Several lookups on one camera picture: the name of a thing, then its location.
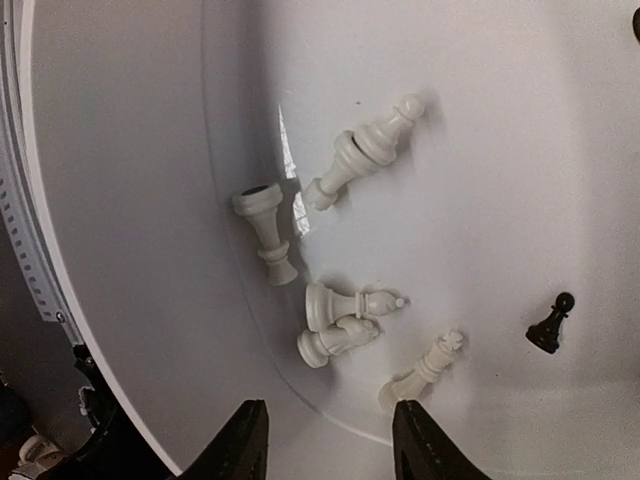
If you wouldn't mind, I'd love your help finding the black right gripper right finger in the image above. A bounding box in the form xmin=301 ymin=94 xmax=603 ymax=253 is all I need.
xmin=392 ymin=400 xmax=490 ymax=480

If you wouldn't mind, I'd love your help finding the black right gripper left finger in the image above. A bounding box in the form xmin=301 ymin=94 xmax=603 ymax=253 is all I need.
xmin=179 ymin=400 xmax=270 ymax=480

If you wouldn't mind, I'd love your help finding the pile of black chess pieces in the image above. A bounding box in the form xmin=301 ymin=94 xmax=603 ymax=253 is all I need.
xmin=631 ymin=8 xmax=640 ymax=42

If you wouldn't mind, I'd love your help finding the white king lying in tub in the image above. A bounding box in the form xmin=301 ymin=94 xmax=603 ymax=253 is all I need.
xmin=378 ymin=330 xmax=464 ymax=415

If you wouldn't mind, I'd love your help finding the white knight lying in tub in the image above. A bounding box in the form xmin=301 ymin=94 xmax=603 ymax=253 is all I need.
xmin=297 ymin=316 xmax=380 ymax=369

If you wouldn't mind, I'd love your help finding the white bishop lying in tub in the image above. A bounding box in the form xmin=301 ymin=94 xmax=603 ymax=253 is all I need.
xmin=305 ymin=283 xmax=408 ymax=332

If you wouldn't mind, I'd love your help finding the black pawn among white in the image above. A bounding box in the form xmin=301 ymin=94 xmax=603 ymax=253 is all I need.
xmin=525 ymin=292 xmax=575 ymax=355

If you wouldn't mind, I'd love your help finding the white plastic tub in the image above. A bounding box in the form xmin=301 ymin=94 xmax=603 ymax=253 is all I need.
xmin=18 ymin=1 xmax=639 ymax=479

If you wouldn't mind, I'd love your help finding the white pawn lying in tub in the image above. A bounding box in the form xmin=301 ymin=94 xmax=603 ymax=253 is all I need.
xmin=354 ymin=94 xmax=426 ymax=166

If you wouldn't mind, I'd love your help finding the white rook lying in tub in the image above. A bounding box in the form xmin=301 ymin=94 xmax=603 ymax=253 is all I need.
xmin=303 ymin=130 xmax=379 ymax=211

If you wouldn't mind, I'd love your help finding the aluminium front rail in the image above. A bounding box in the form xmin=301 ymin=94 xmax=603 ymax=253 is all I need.
xmin=1 ymin=1 xmax=84 ymax=345

